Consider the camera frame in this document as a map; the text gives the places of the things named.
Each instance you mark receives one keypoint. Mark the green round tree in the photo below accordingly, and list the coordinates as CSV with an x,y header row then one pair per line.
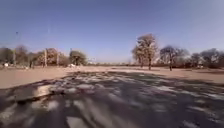
x,y
78,57

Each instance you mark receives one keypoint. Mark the tall brown-leaved tree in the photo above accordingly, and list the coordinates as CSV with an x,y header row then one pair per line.
x,y
146,48

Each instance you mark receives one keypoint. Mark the dark bare tree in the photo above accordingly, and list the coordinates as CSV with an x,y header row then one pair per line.
x,y
170,55

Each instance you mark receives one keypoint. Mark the clump of brown trees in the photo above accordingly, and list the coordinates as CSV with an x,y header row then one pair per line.
x,y
50,57

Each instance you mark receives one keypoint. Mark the pale pole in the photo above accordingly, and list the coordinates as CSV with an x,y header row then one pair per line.
x,y
45,58

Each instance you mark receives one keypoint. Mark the row of distant trees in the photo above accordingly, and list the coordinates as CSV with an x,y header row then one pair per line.
x,y
208,58

